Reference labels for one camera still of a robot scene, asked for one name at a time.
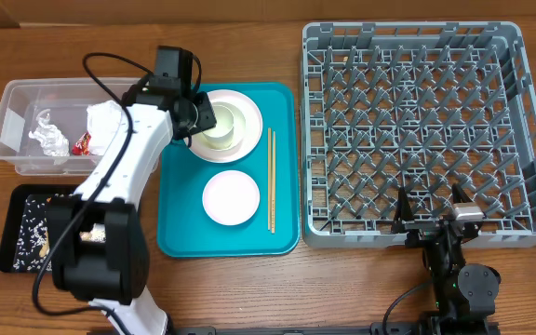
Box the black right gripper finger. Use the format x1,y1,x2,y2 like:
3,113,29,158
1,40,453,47
451,183,472,203
391,187,413,234

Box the small pink bowl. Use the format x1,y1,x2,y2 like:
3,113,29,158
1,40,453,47
202,170,261,226

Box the white napkin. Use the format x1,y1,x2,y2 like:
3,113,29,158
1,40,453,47
87,100,123,155

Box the red snack wrapper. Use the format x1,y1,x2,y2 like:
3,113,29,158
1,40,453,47
72,132,91,155

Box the foil wrapper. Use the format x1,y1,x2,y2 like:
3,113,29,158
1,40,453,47
28,109,70,157

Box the rice and peanut scraps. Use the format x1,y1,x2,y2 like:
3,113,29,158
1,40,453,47
12,194,106,272

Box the cream plastic cup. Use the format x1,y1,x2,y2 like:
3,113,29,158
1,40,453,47
203,104,235,149

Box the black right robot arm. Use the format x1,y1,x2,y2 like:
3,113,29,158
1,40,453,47
301,110,501,334

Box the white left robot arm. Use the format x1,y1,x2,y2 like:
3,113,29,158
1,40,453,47
32,46,216,334

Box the grey dishwasher rack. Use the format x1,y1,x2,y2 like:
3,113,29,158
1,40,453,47
300,21,536,248

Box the clear plastic waste bin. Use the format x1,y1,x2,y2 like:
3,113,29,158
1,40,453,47
0,77,164,177

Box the black waste tray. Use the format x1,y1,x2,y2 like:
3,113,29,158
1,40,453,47
0,184,76,273

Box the cream bowl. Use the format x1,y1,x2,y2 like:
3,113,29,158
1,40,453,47
192,102,246,152

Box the pink plate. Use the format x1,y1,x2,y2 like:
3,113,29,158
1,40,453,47
190,89,263,164

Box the teal plastic tray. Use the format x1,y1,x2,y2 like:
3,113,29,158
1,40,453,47
157,82,301,258

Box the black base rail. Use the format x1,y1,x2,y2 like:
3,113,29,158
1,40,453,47
169,322,501,335

